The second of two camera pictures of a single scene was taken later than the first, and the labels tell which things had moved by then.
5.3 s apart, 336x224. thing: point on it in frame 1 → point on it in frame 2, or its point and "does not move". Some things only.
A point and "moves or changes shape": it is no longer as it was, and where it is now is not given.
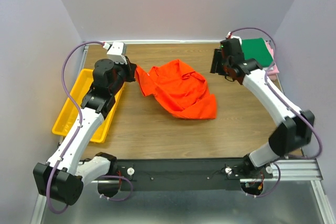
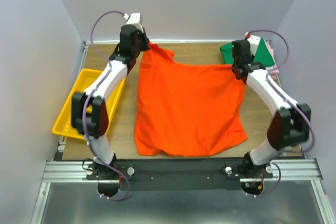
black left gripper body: (123, 73) → (142, 45)
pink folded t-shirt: (274, 70) does not move
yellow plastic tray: (70, 109) does not move
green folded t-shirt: (257, 49) does not move
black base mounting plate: (184, 174) does not move
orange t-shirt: (185, 93) moves or changes shape
